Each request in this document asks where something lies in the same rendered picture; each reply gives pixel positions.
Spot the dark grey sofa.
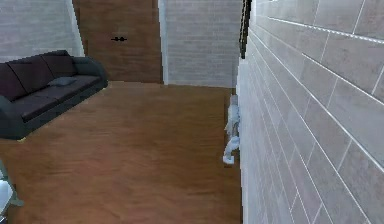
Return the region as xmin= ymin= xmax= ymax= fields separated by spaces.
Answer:
xmin=0 ymin=49 xmax=109 ymax=141

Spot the white grey chair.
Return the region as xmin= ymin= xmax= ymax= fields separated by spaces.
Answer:
xmin=0 ymin=159 xmax=25 ymax=216

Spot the brown wooden door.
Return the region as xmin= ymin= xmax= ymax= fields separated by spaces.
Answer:
xmin=71 ymin=0 xmax=164 ymax=84

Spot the dark framed picture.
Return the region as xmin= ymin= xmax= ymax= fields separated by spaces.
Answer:
xmin=238 ymin=0 xmax=253 ymax=60

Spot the grey cushion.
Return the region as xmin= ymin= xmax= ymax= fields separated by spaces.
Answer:
xmin=46 ymin=76 xmax=78 ymax=88

